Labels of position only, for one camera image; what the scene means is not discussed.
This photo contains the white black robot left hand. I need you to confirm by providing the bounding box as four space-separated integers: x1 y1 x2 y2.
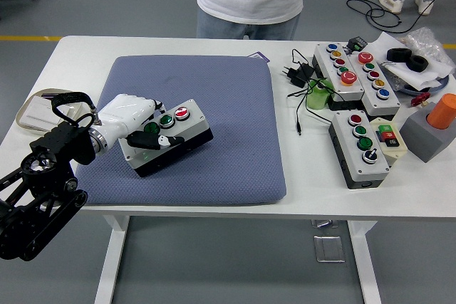
95 93 186 151

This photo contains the grey four-button control box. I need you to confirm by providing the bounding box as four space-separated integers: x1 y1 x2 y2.
118 98 214 178
328 110 391 190

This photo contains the grey five-button control box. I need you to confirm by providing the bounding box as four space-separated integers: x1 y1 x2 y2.
347 51 402 117
312 42 366 111

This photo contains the cream shallow dish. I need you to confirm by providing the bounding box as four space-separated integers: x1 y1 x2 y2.
16 87 90 132

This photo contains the blue-grey padded mat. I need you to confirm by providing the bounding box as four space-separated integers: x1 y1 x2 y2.
76 55 288 207

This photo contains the white table leg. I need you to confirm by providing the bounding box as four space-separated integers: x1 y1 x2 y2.
94 214 131 304
347 220 382 304

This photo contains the purple white card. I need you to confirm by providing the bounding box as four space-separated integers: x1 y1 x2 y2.
247 51 271 63

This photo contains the black power adapter plug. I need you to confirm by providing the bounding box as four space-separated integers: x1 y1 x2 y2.
283 62 315 88

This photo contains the green cylinder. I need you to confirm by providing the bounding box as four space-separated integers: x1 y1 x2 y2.
306 78 335 110

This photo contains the small silver floor fitting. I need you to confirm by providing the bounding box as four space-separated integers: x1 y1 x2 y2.
311 219 340 230

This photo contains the small black terminal module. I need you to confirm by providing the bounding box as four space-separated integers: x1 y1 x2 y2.
346 36 370 53

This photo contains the silver floor socket plate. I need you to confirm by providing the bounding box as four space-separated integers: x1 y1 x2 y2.
313 234 346 264

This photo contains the white paper sheet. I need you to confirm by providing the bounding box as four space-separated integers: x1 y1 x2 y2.
363 31 456 91

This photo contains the small red connector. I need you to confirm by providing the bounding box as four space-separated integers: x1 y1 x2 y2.
410 92 431 108

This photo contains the grey block holder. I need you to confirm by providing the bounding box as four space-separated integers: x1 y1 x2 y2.
398 100 453 163

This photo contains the clear bubble wrap bag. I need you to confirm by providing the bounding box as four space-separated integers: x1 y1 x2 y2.
398 26 453 66

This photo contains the blue-grey round plate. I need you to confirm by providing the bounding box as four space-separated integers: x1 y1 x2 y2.
390 68 452 98

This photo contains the orange cylinder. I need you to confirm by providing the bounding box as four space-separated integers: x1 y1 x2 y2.
426 93 456 130

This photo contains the white wall switch plate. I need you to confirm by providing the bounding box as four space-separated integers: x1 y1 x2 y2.
19 99 83 130

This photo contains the black adapter cord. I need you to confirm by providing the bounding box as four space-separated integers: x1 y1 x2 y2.
286 48 338 137

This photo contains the cream three-key switch box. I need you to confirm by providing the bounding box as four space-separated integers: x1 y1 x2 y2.
369 117 408 167

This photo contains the black foam ring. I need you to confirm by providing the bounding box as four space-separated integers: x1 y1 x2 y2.
386 47 411 63
405 54 430 73

